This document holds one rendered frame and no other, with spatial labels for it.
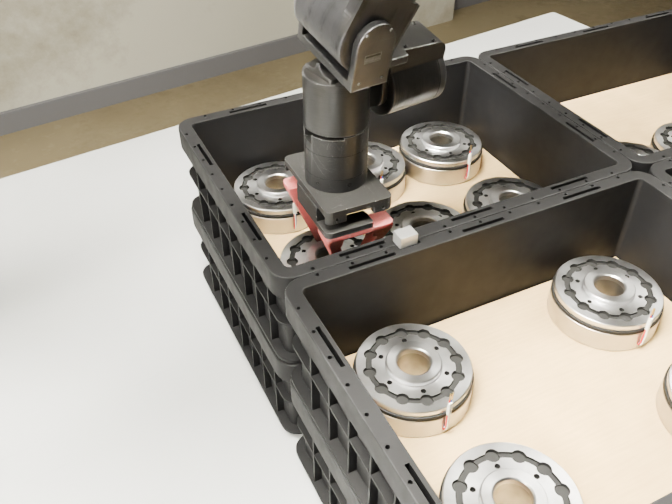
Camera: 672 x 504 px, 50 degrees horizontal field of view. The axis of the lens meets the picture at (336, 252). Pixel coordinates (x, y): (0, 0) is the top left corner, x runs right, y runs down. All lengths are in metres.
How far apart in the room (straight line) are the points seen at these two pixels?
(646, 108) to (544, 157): 0.29
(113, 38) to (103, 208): 1.80
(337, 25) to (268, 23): 2.59
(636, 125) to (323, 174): 0.57
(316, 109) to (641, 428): 0.38
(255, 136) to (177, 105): 2.02
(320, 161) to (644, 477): 0.37
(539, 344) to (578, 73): 0.51
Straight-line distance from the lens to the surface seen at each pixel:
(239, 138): 0.85
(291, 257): 0.73
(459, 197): 0.87
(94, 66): 2.88
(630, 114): 1.11
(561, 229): 0.74
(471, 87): 0.97
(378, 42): 0.55
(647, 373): 0.71
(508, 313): 0.73
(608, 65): 1.15
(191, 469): 0.77
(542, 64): 1.05
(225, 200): 0.69
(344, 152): 0.61
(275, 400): 0.79
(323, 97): 0.59
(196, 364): 0.85
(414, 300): 0.67
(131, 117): 2.83
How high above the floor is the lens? 1.33
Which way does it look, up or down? 40 degrees down
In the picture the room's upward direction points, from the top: straight up
